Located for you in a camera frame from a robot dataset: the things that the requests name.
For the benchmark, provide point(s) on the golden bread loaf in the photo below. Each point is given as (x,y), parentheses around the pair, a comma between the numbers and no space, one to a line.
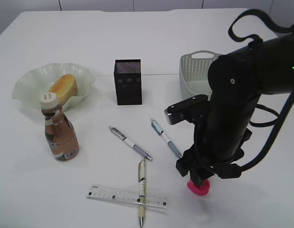
(65,88)

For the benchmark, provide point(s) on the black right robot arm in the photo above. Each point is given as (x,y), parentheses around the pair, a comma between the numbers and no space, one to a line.
(237,80)

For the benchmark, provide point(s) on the blue white ballpoint pen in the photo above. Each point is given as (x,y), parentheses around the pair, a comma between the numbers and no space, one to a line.
(166,138)

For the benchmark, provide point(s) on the clear plastic ruler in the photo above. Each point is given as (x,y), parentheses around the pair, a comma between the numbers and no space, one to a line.
(126,197)

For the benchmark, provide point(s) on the pink pencil sharpener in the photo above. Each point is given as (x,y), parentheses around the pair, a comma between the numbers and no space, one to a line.
(201,190)

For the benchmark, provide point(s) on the cream yellow ballpoint pen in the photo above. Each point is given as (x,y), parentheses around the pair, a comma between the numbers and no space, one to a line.
(142,185)

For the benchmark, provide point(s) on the black mesh pen holder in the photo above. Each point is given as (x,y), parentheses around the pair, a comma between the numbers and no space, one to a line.
(128,81)

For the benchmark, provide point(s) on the brown coffee drink bottle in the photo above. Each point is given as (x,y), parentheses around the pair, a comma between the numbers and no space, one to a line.
(59,131)

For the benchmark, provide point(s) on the white grey ballpoint pen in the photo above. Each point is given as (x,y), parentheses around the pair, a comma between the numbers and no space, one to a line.
(130,143)

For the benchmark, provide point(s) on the pale green plastic basket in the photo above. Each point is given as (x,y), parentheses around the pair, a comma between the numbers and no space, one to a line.
(193,73)

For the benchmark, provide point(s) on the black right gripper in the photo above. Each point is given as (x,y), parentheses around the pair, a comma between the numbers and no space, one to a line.
(201,166)

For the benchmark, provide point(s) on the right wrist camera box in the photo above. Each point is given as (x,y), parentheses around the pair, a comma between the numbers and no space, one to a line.
(192,110)

